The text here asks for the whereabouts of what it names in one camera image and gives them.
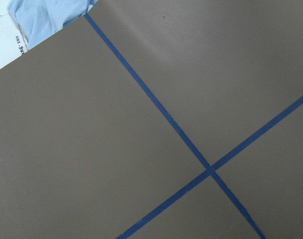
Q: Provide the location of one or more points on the light blue cloth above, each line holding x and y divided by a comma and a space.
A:
40, 19

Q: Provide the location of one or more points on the clear plastic bag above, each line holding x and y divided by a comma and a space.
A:
13, 43

